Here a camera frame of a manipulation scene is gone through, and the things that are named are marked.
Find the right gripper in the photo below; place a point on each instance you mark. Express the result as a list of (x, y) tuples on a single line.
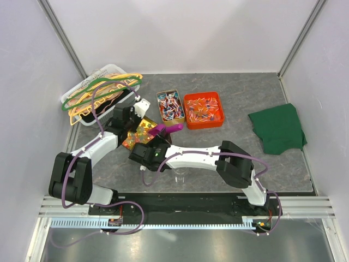
[(161, 140)]

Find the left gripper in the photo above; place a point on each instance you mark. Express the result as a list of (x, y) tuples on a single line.
[(138, 118)]

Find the purple plastic scoop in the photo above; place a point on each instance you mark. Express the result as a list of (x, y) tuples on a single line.
[(162, 128)]

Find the gold square tin star candies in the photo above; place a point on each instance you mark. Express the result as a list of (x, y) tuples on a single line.
[(141, 135)]

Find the clear plastic jar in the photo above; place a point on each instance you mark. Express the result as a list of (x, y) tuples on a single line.
[(179, 175)]

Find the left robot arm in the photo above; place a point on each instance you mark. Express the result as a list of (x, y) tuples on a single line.
[(71, 179)]

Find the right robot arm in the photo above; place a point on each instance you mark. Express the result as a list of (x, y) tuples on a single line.
[(236, 167)]

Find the gold tin wrapped lollipops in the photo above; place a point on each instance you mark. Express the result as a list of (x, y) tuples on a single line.
[(170, 107)]

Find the orange wavy clothes hanger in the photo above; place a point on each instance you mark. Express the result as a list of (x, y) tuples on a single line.
[(103, 94)]

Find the orange box of lollipops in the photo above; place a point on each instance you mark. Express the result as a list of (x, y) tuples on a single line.
[(203, 110)]

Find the green cloth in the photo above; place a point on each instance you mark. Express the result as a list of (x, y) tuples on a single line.
[(279, 129)]

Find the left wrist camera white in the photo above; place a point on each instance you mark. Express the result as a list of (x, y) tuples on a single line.
[(141, 107)]

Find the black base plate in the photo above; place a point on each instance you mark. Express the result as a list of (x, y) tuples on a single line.
[(198, 207)]

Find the grey cable duct rail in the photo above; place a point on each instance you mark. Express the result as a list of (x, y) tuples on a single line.
[(107, 223)]

